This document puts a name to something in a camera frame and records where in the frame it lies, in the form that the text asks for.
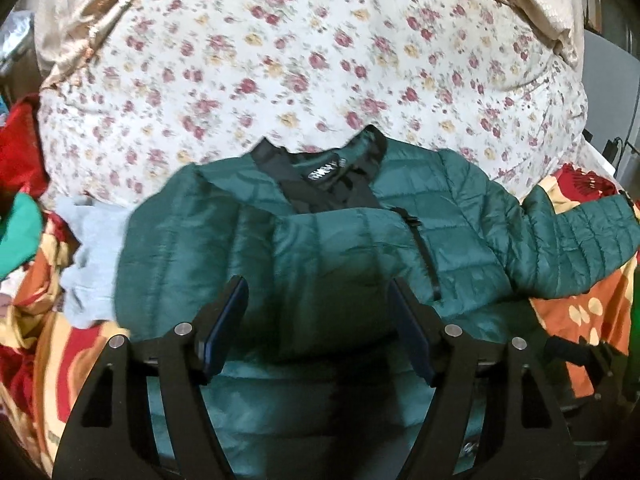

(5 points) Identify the beige satin bed cover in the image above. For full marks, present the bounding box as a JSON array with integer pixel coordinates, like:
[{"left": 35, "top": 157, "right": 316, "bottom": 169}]
[{"left": 32, "top": 0, "right": 586, "bottom": 91}]

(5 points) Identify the red orange patterned blanket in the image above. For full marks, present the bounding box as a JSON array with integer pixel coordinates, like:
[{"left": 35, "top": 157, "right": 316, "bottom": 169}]
[{"left": 0, "top": 162, "right": 640, "bottom": 480}]

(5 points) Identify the floral white quilt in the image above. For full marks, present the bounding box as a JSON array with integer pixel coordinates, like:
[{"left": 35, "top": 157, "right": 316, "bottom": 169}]
[{"left": 37, "top": 0, "right": 591, "bottom": 211}]

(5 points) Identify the white cabinet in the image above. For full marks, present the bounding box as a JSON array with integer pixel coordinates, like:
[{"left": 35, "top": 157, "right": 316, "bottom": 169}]
[{"left": 582, "top": 25, "right": 640, "bottom": 181}]

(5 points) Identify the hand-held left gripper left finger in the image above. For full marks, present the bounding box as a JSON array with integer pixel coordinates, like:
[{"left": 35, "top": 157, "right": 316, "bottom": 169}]
[{"left": 52, "top": 275, "right": 251, "bottom": 480}]

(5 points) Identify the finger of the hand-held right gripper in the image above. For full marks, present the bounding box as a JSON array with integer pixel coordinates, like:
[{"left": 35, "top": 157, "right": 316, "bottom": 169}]
[{"left": 542, "top": 335, "right": 618, "bottom": 401}]

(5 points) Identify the light blue garment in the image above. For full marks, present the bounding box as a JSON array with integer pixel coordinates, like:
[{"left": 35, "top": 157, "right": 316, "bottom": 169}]
[{"left": 55, "top": 195, "right": 133, "bottom": 331}]

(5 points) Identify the red cloth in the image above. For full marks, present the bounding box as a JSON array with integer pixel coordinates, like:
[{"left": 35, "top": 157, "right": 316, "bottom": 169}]
[{"left": 0, "top": 95, "right": 48, "bottom": 196}]

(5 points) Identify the dark green puffer jacket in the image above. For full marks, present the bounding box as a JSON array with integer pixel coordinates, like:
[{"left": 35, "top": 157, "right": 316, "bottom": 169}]
[{"left": 114, "top": 127, "right": 640, "bottom": 480}]

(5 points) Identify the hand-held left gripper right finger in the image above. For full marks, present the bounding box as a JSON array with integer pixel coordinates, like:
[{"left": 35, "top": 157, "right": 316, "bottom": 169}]
[{"left": 390, "top": 277, "right": 576, "bottom": 480}]

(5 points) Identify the bright green cloth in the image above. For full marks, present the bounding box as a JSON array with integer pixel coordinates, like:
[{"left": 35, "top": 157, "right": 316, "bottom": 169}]
[{"left": 0, "top": 192, "right": 43, "bottom": 281}]

